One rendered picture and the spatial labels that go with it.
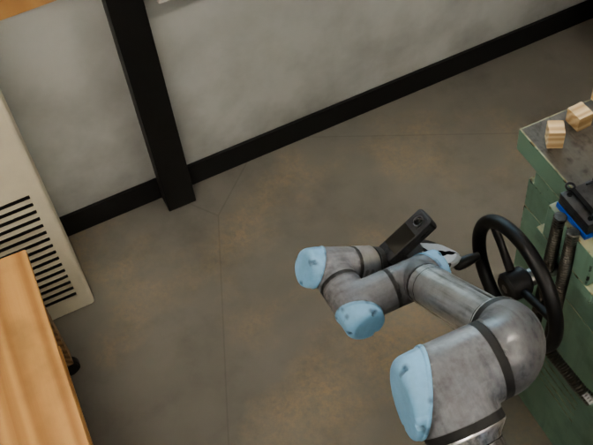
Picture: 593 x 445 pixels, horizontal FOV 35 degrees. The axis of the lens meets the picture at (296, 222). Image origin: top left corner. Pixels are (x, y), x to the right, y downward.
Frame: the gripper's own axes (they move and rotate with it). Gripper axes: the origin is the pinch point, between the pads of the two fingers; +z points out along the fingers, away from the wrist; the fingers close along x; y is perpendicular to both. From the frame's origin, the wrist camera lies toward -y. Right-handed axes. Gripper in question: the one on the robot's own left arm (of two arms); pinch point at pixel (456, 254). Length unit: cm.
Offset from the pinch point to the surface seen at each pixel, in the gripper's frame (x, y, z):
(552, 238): 12.7, -15.3, 6.2
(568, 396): 13, 36, 46
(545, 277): 20.1, -12.7, 0.2
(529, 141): -11.6, -20.0, 15.8
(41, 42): -113, 26, -52
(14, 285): -59, 62, -64
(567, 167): -2.0, -21.0, 18.4
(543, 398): 4, 47, 53
